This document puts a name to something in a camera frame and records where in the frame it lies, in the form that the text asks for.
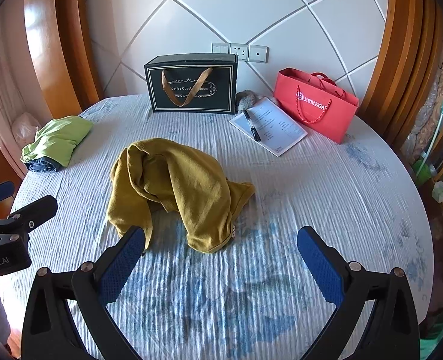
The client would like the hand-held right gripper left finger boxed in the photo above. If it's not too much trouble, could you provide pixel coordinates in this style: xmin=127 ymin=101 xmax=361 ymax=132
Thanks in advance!
xmin=22 ymin=226 xmax=147 ymax=360

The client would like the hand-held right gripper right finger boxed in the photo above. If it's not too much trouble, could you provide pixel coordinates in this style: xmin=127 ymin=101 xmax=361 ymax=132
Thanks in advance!
xmin=297 ymin=226 xmax=421 ymax=360

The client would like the mustard yellow t-shirt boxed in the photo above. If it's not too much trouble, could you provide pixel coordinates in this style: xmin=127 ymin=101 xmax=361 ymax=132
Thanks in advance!
xmin=107 ymin=138 xmax=256 ymax=254

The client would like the folded blue denim garment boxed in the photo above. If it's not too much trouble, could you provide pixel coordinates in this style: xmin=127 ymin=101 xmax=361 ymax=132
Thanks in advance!
xmin=22 ymin=157 xmax=62 ymax=173

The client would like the blue patterned bed sheet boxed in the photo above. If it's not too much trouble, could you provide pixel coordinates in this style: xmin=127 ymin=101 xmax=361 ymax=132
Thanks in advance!
xmin=9 ymin=94 xmax=434 ymax=360

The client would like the translucent plastic bag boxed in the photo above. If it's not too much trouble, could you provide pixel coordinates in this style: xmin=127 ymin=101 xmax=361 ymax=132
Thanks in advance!
xmin=11 ymin=112 xmax=43 ymax=144

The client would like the folded green cloth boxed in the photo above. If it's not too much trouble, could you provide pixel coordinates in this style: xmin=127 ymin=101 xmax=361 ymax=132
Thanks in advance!
xmin=21 ymin=116 xmax=94 ymax=167

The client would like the pale pink curtain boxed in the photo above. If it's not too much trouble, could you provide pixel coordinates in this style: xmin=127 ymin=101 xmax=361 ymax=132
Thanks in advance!
xmin=0 ymin=4 xmax=53 ymax=181

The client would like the white printed paper booklet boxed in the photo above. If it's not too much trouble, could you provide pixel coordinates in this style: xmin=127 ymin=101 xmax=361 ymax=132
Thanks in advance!
xmin=229 ymin=97 xmax=308 ymax=157

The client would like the green plastic container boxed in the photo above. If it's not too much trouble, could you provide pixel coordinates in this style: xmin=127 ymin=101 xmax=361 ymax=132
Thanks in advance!
xmin=412 ymin=159 xmax=438 ymax=187

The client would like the red paper gift bag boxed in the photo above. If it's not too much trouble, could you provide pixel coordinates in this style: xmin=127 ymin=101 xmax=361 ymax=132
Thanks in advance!
xmin=273 ymin=67 xmax=360 ymax=145

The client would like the black pen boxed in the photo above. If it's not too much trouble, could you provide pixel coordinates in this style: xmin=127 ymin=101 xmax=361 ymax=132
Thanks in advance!
xmin=243 ymin=109 xmax=262 ymax=142

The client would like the light green mop pole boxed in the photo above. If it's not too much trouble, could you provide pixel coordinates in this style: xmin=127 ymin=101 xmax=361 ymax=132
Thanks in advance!
xmin=416 ymin=101 xmax=443 ymax=177

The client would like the grey furry toy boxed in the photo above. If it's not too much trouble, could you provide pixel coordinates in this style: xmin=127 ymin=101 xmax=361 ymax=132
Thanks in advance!
xmin=235 ymin=90 xmax=280 ymax=113

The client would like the black paper gift bag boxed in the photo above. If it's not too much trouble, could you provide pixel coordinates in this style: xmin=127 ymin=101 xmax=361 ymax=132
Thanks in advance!
xmin=144 ymin=53 xmax=239 ymax=115

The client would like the floral patterned quilt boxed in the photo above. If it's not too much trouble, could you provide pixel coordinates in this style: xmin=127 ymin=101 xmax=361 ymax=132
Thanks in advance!
xmin=399 ymin=37 xmax=443 ymax=166

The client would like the wooden headboard post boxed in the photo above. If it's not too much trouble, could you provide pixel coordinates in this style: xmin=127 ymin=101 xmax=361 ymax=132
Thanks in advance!
xmin=358 ymin=0 xmax=443 ymax=151
xmin=22 ymin=0 xmax=106 ymax=121

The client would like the white single-hole wall outlet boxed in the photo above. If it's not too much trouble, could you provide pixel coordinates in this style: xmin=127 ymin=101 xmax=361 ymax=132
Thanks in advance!
xmin=247 ymin=45 xmax=269 ymax=64

